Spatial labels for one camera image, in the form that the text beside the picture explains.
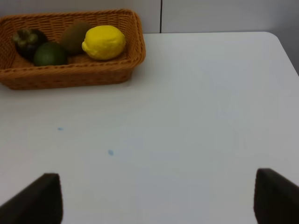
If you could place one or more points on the orange wicker basket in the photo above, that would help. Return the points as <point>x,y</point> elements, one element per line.
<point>17,73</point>

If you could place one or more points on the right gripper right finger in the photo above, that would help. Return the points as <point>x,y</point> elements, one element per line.
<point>276,199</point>

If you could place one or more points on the yellow lemon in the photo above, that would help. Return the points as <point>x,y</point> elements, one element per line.
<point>104,42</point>

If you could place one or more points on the dark purple mangosteen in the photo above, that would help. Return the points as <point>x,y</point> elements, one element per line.
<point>27,41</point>

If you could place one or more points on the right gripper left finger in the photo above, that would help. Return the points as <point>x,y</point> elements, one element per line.
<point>41,202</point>

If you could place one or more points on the green lime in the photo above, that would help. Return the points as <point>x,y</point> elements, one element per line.
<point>50,53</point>

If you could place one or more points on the brown kiwi fruit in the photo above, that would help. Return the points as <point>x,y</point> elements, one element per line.
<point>72,38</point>

